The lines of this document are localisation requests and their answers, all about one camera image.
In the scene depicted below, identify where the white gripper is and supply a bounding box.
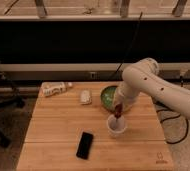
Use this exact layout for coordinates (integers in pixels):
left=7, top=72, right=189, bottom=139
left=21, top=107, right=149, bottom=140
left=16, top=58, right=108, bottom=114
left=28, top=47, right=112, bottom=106
left=113, top=82, right=139, bottom=112

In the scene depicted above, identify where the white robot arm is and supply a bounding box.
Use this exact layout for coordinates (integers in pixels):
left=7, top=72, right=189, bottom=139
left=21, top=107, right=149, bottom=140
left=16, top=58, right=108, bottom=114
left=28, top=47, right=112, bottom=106
left=113, top=58, right=190, bottom=120

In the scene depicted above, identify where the green ceramic bowl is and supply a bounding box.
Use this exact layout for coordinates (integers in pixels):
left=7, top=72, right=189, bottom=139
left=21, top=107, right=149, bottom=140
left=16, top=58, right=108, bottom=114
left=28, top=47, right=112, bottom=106
left=100, top=85, right=117, bottom=112

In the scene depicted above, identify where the small white block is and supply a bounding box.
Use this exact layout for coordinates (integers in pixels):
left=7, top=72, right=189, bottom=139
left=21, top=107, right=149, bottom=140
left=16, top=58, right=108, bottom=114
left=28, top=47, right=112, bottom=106
left=80, top=90, right=92, bottom=105

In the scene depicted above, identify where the black smartphone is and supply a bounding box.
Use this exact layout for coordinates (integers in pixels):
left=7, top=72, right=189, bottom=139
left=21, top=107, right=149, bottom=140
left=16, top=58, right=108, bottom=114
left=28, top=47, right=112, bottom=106
left=76, top=132, right=93, bottom=159

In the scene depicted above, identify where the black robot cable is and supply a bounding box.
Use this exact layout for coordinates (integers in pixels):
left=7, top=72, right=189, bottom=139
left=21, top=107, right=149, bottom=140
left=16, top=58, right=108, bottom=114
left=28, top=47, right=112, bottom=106
left=154, top=101, right=190, bottom=145

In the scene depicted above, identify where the black hanging cable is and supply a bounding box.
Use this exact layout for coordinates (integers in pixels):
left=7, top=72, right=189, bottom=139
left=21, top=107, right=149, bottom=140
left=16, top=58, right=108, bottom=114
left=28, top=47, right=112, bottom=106
left=107, top=11, right=144, bottom=82

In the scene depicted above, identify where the white baseboard heater rail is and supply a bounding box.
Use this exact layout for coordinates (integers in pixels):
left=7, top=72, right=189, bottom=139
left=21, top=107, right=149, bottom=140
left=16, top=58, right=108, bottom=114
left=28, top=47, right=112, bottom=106
left=0, top=63, right=190, bottom=81

